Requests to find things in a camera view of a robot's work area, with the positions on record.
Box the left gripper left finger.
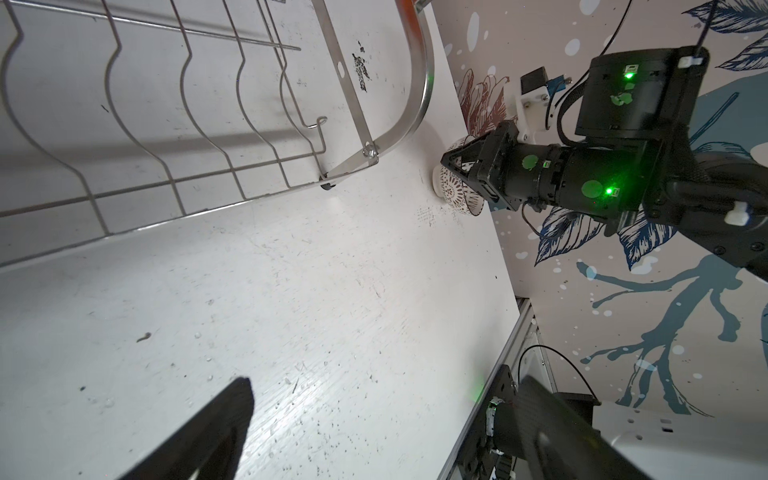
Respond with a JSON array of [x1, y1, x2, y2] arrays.
[[122, 377, 255, 479]]

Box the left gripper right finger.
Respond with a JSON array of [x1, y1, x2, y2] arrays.
[[517, 377, 647, 480]]

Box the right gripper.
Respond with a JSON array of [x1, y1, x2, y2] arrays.
[[440, 120, 570, 211]]

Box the stainless steel dish rack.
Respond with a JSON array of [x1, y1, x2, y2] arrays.
[[1, 1, 435, 269]]

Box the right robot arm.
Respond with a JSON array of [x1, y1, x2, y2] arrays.
[[441, 46, 767, 278]]

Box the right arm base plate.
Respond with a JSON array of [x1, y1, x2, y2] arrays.
[[452, 362, 601, 480]]

